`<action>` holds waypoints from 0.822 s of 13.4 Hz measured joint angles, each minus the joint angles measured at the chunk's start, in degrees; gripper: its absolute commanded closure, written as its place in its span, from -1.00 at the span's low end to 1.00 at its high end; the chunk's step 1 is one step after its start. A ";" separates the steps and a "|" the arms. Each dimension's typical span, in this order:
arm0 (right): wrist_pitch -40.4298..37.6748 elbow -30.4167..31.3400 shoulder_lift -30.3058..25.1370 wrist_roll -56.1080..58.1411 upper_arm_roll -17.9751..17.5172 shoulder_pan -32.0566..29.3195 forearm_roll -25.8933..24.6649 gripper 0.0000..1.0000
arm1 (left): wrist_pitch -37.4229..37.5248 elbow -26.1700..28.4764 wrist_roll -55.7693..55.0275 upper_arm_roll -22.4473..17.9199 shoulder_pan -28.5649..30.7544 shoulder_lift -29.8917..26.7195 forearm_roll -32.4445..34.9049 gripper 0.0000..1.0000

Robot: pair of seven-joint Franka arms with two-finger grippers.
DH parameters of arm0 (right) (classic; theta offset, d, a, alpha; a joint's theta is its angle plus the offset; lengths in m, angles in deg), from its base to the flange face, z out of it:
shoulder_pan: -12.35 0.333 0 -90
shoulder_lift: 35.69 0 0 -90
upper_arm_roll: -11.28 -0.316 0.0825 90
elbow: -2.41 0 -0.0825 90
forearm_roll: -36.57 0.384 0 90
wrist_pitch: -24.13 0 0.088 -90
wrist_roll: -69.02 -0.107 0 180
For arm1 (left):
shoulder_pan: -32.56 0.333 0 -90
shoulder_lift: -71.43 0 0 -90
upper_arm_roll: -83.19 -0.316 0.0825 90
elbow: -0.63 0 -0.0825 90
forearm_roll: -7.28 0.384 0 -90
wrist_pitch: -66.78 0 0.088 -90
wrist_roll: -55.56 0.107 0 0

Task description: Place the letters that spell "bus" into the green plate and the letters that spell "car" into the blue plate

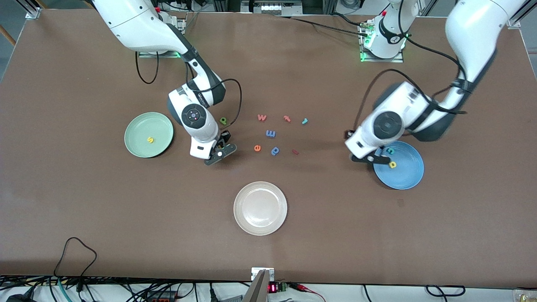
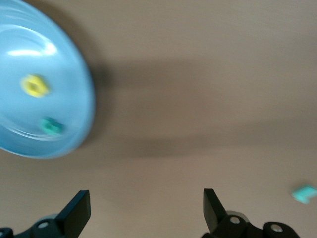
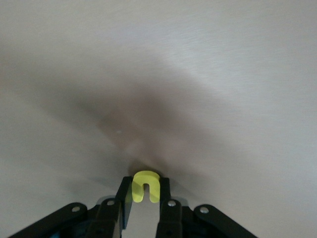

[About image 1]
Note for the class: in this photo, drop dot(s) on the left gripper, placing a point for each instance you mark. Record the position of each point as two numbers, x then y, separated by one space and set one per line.
345 133

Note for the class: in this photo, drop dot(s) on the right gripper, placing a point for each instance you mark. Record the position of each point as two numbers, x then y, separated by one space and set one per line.
225 137

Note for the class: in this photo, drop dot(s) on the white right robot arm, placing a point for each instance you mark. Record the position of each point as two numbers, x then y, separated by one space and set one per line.
138 25

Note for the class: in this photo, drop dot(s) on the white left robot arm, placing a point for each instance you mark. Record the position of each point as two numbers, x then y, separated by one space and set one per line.
470 29

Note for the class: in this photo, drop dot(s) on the blue foam letter a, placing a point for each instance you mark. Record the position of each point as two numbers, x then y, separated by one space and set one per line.
275 151

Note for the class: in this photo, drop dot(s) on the blue plate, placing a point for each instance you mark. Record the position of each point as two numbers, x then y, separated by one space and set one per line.
402 174

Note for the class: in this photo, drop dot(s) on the light green plate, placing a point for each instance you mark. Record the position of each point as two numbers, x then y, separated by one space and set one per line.
149 126

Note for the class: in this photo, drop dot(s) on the beige plate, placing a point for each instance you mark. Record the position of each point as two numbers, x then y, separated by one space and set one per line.
260 208

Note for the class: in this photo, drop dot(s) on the grey electronics box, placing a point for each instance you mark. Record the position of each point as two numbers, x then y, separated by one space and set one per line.
264 7

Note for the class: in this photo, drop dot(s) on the red digit display module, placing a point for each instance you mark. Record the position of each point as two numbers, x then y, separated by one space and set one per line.
272 288

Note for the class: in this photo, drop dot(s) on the red clip lead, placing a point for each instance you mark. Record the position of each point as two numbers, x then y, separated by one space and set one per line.
306 288

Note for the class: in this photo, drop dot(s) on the brown wooden strip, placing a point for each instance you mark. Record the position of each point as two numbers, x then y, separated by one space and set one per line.
7 35

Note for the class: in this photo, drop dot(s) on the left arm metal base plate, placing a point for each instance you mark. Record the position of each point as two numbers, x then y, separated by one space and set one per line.
394 60

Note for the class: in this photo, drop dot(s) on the white camera bracket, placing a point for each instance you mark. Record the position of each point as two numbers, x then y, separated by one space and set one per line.
256 272

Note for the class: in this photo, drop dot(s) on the grey metal camera post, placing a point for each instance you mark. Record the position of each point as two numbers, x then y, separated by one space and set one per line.
258 291

